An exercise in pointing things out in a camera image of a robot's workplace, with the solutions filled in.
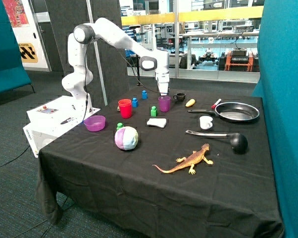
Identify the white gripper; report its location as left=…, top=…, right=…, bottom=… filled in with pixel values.
left=155, top=73, right=169, bottom=97

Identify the purple plastic cup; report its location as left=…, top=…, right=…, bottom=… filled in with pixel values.
left=158, top=95, right=171, bottom=112

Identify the red plastic cup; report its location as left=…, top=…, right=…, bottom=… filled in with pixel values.
left=118, top=99, right=132, bottom=119

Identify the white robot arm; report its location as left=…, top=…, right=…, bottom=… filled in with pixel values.
left=62, top=18, right=169, bottom=117

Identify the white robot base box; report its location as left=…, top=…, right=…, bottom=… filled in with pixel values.
left=23, top=96, right=100, bottom=158

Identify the blue block far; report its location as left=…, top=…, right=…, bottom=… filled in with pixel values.
left=142, top=90, right=148, bottom=100

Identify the small black cup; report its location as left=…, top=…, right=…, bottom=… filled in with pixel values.
left=173, top=93, right=186, bottom=102

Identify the green block centre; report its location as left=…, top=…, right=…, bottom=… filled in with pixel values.
left=150, top=106, right=157, bottom=117

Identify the blue block near cup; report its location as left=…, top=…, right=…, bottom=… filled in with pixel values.
left=132, top=98, right=139, bottom=108

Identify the white sponge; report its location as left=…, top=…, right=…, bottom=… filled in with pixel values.
left=147, top=118, right=167, bottom=128

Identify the green block near ball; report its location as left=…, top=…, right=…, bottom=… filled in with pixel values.
left=116, top=122, right=124, bottom=130

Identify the white mug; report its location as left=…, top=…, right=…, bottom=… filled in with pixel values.
left=199, top=116, right=213, bottom=130

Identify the red white marker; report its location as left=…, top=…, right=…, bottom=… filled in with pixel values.
left=211, top=99, right=221, bottom=109

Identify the pastel fabric ball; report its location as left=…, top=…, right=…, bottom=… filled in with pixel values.
left=114, top=126, right=139, bottom=150

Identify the black tablecloth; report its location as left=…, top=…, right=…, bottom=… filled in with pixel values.
left=36, top=87, right=285, bottom=238

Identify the purple plastic bowl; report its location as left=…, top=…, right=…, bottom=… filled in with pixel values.
left=84, top=115, right=106, bottom=132

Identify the orange toy lizard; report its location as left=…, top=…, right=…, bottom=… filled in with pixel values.
left=153, top=143, right=213, bottom=175

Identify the black frying pan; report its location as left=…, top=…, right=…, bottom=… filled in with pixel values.
left=188, top=102, right=260, bottom=123

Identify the black ladle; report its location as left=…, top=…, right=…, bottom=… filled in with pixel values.
left=185, top=130, right=248, bottom=154

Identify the teal partition right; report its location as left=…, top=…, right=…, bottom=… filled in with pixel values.
left=253, top=0, right=298, bottom=238

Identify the teal sofa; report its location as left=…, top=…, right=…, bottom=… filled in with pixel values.
left=0, top=1, right=32, bottom=93

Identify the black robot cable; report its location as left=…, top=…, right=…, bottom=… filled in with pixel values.
left=82, top=37, right=162, bottom=123

